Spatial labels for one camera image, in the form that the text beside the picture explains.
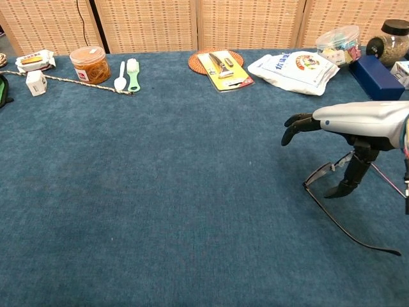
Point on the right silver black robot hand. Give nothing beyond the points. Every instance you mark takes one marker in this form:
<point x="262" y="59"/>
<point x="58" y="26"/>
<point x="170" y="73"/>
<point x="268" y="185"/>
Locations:
<point x="361" y="120"/>

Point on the thin metal-framed eyeglasses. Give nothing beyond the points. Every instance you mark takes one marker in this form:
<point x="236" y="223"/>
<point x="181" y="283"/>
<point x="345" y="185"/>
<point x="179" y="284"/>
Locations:
<point x="319" y="172"/>

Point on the dark blue rectangular box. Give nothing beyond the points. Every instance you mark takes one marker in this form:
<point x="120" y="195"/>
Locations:
<point x="377" y="80"/>

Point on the white blue milk carton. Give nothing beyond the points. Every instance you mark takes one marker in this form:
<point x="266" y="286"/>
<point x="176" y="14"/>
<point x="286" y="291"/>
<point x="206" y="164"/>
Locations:
<point x="402" y="73"/>

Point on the white printed plastic bag pack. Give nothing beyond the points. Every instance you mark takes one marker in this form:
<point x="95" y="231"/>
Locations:
<point x="297" y="76"/>

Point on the clear tub of colourful clips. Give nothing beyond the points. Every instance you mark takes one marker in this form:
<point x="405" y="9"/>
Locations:
<point x="338" y="44"/>

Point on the glass jar with black lid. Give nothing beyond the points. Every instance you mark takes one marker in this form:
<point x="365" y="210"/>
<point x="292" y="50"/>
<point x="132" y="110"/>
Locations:
<point x="394" y="48"/>

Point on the razor in yellow blister pack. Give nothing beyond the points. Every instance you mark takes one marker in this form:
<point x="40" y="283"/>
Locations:
<point x="230" y="80"/>

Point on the bamboo folding screen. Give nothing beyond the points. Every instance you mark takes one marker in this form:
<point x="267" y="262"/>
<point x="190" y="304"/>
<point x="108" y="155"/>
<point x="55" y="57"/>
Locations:
<point x="249" y="22"/>

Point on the round woven rattan coaster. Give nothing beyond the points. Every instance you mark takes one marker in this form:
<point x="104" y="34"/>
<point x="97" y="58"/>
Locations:
<point x="195" y="64"/>

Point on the mint green scrub brush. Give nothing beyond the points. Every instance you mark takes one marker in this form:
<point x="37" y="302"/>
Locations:
<point x="132" y="72"/>

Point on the white plastic spoon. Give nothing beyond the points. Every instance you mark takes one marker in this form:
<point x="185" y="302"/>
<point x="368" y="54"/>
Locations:
<point x="119" y="83"/>

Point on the blue table cloth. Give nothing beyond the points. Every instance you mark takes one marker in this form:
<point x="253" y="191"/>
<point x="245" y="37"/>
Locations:
<point x="128" y="192"/>

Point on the clear jar of rubber bands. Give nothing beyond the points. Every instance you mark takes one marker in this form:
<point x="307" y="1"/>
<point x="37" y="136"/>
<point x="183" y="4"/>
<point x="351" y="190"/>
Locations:
<point x="91" y="68"/>

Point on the black stand pole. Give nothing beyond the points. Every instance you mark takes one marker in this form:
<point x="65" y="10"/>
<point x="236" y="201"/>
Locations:
<point x="99" y="28"/>

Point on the small white carton box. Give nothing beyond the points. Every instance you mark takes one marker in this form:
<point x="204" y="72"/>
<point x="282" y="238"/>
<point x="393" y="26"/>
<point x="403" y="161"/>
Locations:
<point x="36" y="83"/>

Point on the cake snack in white wrapper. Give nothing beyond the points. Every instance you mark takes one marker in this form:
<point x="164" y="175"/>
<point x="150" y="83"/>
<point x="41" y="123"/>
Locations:
<point x="33" y="60"/>

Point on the green cloth with black trim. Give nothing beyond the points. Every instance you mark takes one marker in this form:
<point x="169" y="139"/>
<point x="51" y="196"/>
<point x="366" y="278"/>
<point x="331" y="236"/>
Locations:
<point x="1" y="89"/>

